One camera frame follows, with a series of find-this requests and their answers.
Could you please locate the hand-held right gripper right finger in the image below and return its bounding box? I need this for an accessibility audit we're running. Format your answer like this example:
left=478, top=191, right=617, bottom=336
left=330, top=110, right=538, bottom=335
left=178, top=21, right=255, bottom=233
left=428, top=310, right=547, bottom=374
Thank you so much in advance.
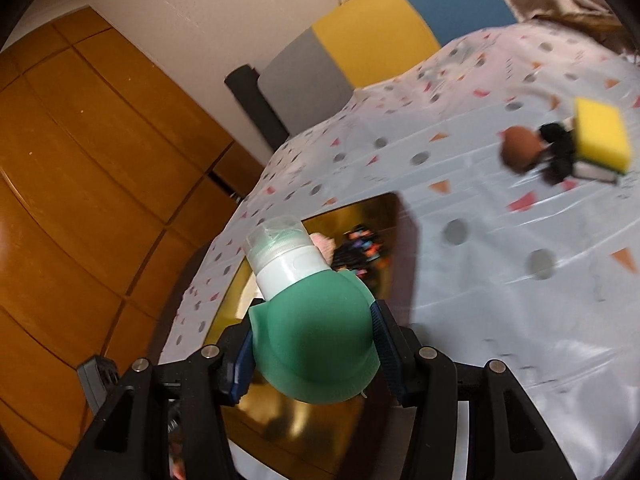
left=370, top=300, right=581, bottom=480

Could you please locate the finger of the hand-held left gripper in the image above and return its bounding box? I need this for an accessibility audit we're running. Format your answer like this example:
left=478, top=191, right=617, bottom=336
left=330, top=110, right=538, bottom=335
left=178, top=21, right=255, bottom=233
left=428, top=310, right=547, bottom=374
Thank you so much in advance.
left=76, top=355, right=121, bottom=411

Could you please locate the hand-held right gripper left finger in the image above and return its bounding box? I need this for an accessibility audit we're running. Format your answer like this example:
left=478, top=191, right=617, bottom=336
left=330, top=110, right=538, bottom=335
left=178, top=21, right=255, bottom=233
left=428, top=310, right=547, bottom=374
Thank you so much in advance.
left=60, top=325, right=261, bottom=480

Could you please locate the green silicone travel bottle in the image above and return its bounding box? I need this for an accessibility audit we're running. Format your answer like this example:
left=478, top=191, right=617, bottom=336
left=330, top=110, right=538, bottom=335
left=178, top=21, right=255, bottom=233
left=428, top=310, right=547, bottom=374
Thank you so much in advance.
left=243, top=215, right=383, bottom=405

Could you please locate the gold metal tin box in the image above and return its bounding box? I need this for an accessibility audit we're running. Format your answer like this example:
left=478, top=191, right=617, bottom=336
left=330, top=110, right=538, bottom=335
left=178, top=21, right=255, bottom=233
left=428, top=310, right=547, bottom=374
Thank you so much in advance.
left=202, top=192, right=416, bottom=461

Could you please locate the black hair piece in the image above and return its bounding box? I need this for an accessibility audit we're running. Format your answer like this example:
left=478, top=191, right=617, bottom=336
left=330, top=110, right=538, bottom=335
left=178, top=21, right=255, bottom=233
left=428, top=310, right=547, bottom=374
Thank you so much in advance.
left=332, top=227, right=386, bottom=281

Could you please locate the pink fluffy roll blue band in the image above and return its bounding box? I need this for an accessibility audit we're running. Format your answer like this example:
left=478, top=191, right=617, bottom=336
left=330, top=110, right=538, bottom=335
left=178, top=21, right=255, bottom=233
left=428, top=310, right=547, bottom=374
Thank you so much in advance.
left=310, top=232, right=337, bottom=263

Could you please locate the patterned white tablecloth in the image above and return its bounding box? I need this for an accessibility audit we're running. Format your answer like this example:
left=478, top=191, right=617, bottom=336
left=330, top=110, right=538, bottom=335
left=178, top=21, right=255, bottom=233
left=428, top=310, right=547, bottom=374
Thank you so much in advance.
left=157, top=25, right=640, bottom=480

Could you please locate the wooden wardrobe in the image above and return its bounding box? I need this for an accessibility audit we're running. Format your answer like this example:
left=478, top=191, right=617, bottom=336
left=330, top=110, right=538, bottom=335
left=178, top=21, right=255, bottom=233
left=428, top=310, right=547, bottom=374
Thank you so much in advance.
left=0, top=5, right=266, bottom=480

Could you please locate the brown egg-shaped makeup sponge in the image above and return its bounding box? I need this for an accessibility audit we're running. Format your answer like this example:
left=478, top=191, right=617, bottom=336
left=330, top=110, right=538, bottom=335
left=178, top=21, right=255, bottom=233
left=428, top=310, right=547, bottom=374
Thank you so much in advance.
left=501, top=126, right=546, bottom=173

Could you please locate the black scrunchie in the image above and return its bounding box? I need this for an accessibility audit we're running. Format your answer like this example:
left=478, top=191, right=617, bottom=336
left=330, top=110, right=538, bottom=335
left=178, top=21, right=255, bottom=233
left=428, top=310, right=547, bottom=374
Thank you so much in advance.
left=539, top=121, right=581, bottom=186

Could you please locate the black rolled mat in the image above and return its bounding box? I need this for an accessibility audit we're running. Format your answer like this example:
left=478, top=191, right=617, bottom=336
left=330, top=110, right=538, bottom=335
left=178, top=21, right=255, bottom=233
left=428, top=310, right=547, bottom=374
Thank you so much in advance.
left=224, top=63, right=291, bottom=153

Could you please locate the yellow cleaning sponge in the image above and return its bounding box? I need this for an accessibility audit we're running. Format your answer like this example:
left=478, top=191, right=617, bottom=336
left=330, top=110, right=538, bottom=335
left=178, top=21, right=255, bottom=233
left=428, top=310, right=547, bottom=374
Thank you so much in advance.
left=572, top=97, right=632, bottom=184

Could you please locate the grey yellow blue chair backrest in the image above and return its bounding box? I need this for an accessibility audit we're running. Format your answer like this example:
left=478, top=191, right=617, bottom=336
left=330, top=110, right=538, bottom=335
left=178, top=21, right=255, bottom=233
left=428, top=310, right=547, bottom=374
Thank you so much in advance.
left=260, top=0, right=518, bottom=136

